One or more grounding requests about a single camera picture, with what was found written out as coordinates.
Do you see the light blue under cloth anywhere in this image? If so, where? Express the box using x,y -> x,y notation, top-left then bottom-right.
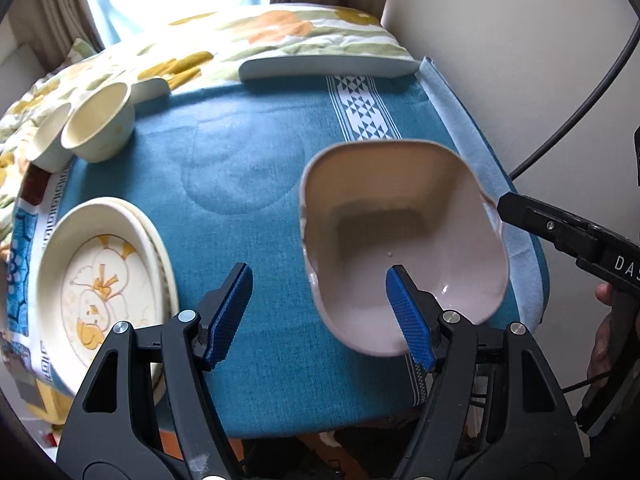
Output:
419,54 -> 547,323

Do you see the cream round bowl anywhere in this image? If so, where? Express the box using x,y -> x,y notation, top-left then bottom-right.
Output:
27,102 -> 77,172
60,81 -> 137,164

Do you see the floral striped blanket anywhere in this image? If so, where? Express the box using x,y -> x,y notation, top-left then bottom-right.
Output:
0,2 -> 422,242

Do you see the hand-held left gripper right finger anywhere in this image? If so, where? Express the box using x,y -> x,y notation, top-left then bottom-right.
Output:
385,265 -> 587,480

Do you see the person's right hand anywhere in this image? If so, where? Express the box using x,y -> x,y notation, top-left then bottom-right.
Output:
587,282 -> 617,382

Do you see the pink square bowl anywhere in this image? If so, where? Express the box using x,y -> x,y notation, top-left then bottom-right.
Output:
298,139 -> 511,359

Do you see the blue patterned tablecloth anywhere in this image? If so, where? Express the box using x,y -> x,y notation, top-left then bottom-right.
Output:
0,72 -> 547,437

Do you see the black curved cable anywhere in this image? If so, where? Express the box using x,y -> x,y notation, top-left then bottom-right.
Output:
509,22 -> 640,180

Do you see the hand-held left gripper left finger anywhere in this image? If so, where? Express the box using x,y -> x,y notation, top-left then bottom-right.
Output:
56,261 -> 254,480

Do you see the cream duck print plate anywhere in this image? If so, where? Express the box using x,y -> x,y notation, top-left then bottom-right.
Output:
33,198 -> 175,397

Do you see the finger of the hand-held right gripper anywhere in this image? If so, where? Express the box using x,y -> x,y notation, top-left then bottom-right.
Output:
497,191 -> 598,262

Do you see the green patterned pillow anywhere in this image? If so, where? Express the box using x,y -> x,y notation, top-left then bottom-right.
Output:
64,37 -> 99,64

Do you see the long white tray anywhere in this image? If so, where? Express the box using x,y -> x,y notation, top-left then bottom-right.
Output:
239,54 -> 424,82

